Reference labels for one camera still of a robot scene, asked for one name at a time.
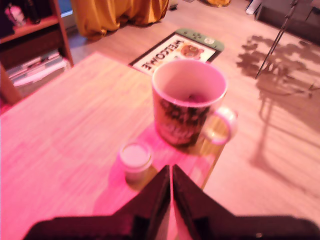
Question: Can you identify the tree print ceramic mug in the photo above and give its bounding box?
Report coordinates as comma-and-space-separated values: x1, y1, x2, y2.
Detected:
151, 59, 238, 148

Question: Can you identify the grey low furniture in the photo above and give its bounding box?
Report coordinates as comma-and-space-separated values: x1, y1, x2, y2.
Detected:
257, 0, 320, 38

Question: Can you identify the white paper stack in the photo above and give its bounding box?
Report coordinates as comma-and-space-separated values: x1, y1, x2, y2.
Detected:
6, 49, 70, 87

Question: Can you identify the pink soft toy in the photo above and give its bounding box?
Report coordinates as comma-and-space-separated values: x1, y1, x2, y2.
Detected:
4, 3, 27, 27

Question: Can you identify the tall wooden bookshelf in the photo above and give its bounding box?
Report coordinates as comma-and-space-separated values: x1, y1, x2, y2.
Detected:
0, 0, 75, 105

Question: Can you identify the white coffee capsule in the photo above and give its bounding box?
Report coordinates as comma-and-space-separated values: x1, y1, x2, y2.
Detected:
119, 141, 154, 181

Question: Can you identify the welcome doormat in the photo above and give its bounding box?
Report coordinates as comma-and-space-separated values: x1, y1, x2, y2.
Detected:
128, 27, 225, 76

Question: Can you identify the orange curtain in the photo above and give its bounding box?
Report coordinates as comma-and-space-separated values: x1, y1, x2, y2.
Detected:
69, 0, 170, 41

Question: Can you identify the dark bottle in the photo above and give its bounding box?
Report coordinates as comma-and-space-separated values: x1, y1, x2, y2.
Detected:
26, 0, 42, 25

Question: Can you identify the yellow cloth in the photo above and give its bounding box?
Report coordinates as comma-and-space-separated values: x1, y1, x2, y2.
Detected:
199, 0, 231, 8

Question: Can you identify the thin metal stand leg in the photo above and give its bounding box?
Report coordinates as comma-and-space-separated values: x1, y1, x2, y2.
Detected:
256, 0, 299, 80

